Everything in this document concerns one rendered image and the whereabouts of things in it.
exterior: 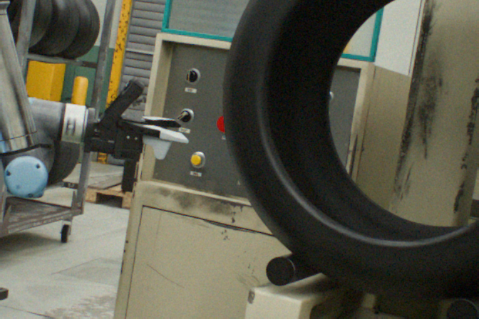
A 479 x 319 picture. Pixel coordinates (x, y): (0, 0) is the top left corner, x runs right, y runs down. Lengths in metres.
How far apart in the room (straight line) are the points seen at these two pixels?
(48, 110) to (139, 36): 9.67
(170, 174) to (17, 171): 0.71
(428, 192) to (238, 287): 0.66
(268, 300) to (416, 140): 0.47
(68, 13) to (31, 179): 3.88
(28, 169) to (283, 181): 0.52
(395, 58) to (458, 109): 9.00
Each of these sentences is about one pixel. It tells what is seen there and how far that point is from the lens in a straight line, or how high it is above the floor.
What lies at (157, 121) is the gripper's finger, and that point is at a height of 1.07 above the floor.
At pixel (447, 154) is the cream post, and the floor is 1.11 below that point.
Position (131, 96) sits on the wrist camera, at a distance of 1.86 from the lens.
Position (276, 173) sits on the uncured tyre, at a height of 1.05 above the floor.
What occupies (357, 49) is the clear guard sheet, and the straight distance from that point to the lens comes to 2.16.
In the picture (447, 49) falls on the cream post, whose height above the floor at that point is 1.29.
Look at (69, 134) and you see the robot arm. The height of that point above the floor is 1.02.
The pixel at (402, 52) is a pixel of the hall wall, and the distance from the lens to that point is 10.73.
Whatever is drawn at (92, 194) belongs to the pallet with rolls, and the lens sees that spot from 8.13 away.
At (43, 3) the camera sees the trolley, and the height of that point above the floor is 1.44.
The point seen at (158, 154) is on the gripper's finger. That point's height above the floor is 1.01.
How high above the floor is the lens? 1.16
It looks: 3 degrees down
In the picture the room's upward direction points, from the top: 9 degrees clockwise
